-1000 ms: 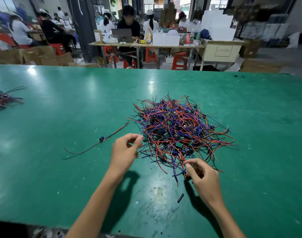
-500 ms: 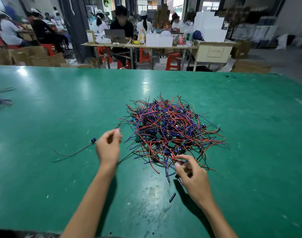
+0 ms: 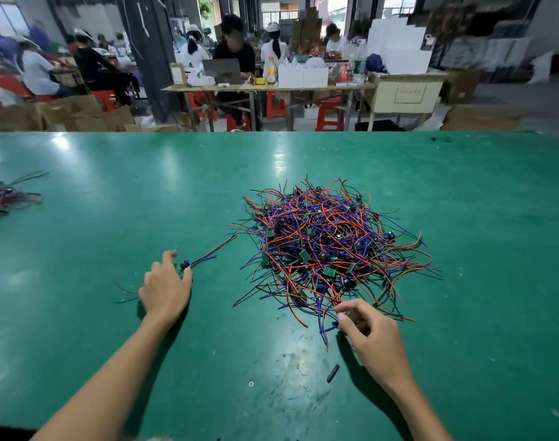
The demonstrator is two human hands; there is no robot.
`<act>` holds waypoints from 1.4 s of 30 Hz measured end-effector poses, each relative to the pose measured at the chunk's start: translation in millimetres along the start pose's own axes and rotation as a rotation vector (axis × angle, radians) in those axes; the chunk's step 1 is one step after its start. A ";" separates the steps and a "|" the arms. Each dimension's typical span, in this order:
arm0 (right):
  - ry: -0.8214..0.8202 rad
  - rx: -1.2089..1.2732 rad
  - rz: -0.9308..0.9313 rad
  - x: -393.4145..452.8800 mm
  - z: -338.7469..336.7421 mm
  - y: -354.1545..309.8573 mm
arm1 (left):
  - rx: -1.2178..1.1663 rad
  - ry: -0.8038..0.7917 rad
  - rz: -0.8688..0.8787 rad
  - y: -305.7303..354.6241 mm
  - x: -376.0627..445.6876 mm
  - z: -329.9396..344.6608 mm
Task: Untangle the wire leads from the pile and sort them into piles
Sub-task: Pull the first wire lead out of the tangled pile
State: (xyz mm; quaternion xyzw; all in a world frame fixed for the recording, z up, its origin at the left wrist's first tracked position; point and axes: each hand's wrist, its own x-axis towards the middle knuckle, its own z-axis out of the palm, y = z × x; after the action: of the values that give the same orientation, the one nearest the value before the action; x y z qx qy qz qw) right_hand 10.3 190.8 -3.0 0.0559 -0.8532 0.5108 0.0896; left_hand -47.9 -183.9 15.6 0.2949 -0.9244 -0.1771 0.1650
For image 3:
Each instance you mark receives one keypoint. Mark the person's right hand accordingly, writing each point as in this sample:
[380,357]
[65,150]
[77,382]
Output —
[380,349]

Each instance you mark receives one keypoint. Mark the person's left hand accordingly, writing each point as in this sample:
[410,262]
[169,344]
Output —
[165,294]

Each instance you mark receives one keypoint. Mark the person's left forearm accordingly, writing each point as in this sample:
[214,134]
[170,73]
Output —
[105,390]

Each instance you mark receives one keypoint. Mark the small black plastic piece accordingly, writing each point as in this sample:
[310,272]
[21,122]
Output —
[333,373]

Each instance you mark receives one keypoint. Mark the red plastic stool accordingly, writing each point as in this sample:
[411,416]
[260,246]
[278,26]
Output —
[330,116]
[201,101]
[277,105]
[105,98]

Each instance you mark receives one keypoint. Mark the row of cardboard boxes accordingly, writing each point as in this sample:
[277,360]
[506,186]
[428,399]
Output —
[68,114]

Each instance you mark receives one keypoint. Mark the long wooden work table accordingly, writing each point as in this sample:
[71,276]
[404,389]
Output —
[261,87]

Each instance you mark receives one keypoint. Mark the grey laptop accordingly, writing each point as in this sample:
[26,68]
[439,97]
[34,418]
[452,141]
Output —
[222,70]

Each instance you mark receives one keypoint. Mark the dark pillar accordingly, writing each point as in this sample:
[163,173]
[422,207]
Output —
[156,59]

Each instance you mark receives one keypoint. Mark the flat cardboard sheet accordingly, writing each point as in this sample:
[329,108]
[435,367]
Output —
[481,119]

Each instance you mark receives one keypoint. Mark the cream cabinet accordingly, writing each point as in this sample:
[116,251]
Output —
[403,94]

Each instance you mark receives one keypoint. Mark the row of white containers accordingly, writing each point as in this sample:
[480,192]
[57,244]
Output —
[302,75]

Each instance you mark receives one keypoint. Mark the brown cardboard box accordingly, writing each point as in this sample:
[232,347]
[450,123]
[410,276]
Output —
[461,87]

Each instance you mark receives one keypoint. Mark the dark blue bag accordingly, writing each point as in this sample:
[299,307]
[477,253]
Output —
[376,63]

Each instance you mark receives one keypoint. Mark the stack of white boxes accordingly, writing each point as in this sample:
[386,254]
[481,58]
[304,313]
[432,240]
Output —
[399,46]

